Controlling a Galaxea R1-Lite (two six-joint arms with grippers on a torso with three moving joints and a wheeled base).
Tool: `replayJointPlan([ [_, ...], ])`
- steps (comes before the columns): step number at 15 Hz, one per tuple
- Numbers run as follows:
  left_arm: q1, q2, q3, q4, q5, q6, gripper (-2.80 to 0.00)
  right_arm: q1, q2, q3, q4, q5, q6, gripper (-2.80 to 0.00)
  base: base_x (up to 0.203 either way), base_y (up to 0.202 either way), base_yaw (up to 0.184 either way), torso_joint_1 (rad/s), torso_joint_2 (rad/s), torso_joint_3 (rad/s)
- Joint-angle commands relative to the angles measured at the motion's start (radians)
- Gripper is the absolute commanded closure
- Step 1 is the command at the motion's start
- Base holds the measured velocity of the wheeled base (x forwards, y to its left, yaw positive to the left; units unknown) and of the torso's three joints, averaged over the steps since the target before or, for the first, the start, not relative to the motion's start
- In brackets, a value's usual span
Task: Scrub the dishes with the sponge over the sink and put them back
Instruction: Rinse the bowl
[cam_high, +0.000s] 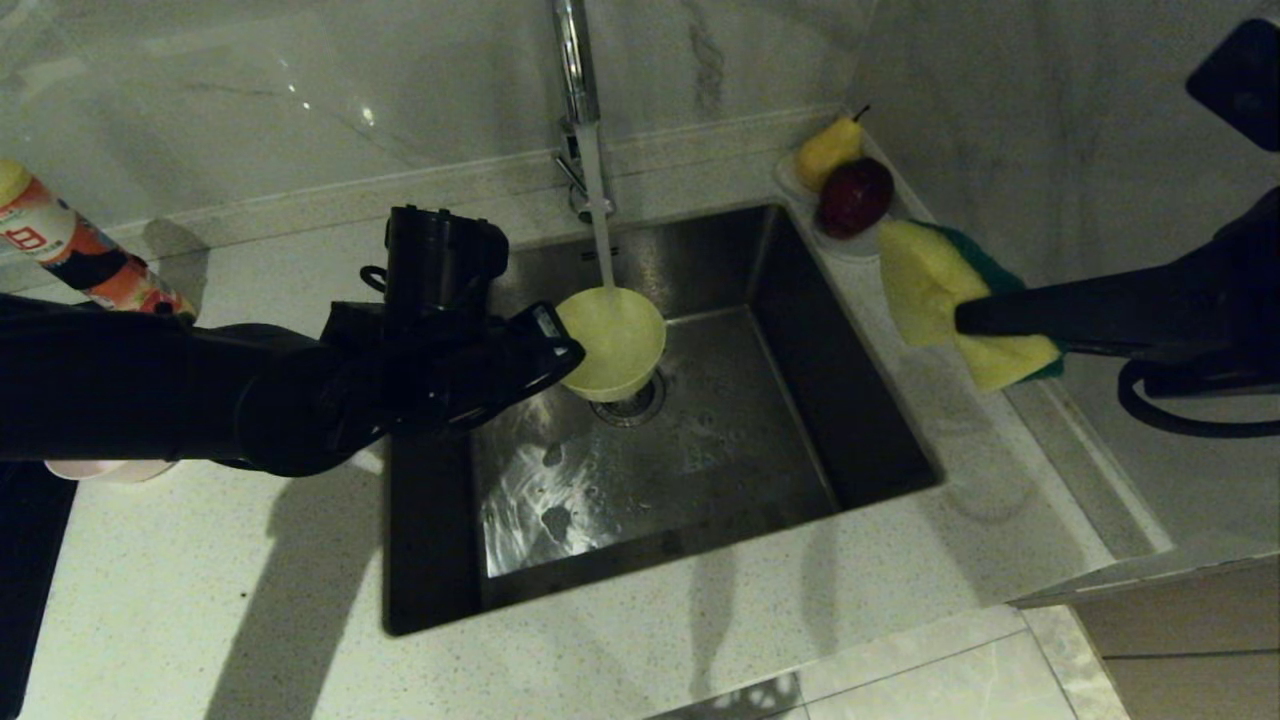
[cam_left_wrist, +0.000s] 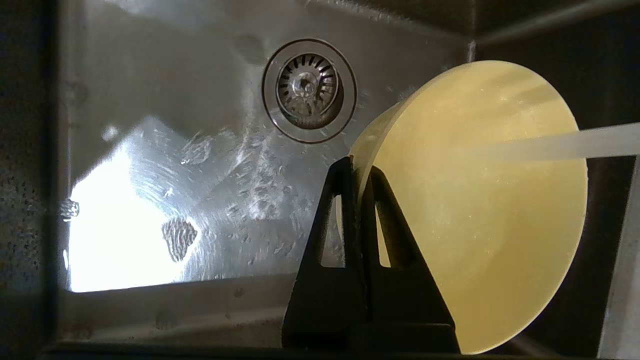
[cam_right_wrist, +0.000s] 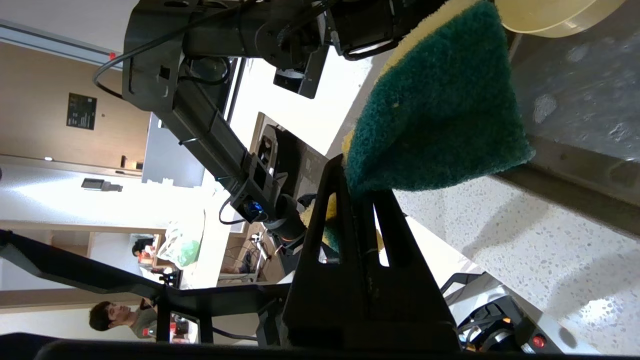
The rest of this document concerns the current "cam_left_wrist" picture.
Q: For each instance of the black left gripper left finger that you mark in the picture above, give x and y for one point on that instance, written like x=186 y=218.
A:
x=320 y=310

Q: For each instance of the stainless steel sink basin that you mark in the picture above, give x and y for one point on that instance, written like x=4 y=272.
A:
x=175 y=150

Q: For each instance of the yellow plastic bowl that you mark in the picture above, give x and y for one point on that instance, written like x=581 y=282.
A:
x=490 y=215

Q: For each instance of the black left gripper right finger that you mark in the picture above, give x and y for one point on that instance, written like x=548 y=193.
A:
x=415 y=315

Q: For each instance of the round metal drain strainer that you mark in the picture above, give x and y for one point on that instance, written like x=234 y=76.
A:
x=310 y=90

